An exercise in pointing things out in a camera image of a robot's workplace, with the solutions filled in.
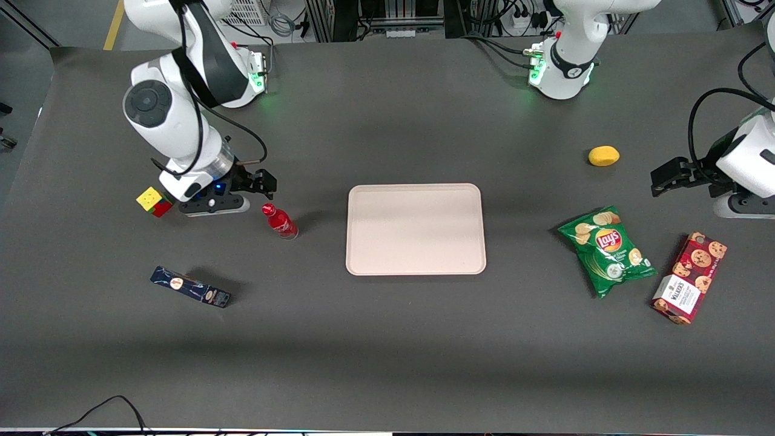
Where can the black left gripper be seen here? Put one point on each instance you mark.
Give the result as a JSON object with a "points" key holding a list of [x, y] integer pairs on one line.
{"points": [[696, 171]]}

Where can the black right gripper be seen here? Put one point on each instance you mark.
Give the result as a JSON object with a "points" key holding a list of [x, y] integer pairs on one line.
{"points": [[244, 180]]}

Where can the red coke bottle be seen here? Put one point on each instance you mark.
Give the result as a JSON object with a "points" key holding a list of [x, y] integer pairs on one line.
{"points": [[281, 224]]}

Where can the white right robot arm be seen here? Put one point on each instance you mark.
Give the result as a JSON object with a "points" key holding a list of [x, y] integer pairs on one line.
{"points": [[175, 121]]}

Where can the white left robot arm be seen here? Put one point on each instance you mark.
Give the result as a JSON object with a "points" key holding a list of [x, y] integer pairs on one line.
{"points": [[575, 60]]}

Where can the beige plastic tray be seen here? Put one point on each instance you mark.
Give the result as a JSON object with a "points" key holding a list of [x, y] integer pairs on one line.
{"points": [[418, 242]]}

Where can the red Walkers cookie box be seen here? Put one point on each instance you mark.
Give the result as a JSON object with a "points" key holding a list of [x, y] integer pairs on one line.
{"points": [[690, 278]]}

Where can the yellow lemon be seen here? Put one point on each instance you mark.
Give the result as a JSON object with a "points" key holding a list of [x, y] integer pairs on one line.
{"points": [[603, 156]]}

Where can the colourful puzzle cube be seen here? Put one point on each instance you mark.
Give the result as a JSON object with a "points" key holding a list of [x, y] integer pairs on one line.
{"points": [[151, 198]]}

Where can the green Lay's chips bag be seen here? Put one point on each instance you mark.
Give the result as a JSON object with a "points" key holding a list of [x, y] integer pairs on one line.
{"points": [[605, 254]]}

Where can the dark blue snack box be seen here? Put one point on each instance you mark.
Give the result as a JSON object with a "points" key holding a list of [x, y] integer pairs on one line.
{"points": [[191, 286]]}

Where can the white perforated box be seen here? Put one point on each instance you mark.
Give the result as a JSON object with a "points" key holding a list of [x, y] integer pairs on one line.
{"points": [[251, 11]]}

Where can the dark grey table mat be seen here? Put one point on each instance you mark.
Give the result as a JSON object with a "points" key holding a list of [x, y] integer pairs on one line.
{"points": [[387, 339]]}

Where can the white power strip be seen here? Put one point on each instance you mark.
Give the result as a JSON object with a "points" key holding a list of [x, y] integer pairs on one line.
{"points": [[528, 19]]}

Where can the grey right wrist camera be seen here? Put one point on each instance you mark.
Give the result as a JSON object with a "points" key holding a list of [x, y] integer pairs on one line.
{"points": [[224, 206]]}

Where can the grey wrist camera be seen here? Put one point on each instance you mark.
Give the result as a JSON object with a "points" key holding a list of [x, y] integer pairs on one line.
{"points": [[224, 206], [748, 207]]}

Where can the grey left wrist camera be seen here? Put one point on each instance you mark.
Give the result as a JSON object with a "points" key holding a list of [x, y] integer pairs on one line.
{"points": [[748, 207]]}

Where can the aluminium frame rack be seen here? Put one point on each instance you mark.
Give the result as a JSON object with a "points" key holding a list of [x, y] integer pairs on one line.
{"points": [[375, 15]]}

